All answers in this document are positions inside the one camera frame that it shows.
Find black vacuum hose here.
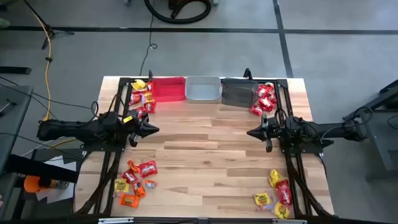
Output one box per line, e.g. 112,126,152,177
144,0,213,25

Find grey metal table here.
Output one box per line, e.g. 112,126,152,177
0,84,34,175

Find black flat floor bar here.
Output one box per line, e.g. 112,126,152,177
0,66,32,75

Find black padded bar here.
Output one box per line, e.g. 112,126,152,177
4,153,80,184

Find yellow extension cable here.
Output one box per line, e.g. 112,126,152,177
30,9,78,149

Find black aluminium table frame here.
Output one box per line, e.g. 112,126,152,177
73,76,335,218

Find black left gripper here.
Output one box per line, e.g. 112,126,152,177
123,111,160,148

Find dark grey workbench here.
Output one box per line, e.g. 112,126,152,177
341,79,398,183

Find thin black floor cable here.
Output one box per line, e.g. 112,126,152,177
139,0,159,77

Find plain yellow candy packet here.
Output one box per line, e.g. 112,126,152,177
130,79,147,91

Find white plastic bin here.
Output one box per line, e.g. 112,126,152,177
185,75,222,105

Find orange black tool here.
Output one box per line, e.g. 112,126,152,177
23,174,70,194

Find small orange candy wrapper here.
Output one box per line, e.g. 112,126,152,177
127,160,141,174

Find silver metal bracket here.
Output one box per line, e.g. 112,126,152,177
272,218,308,224
98,217,134,224

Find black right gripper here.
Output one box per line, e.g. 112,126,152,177
247,113,285,153

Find black tripod stand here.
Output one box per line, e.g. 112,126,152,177
22,0,75,50

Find red plastic bin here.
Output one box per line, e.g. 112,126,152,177
151,77,187,103

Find dark grey translucent bin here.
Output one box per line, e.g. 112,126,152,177
221,77,259,109

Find white paper sheets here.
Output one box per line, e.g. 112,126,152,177
35,154,78,205

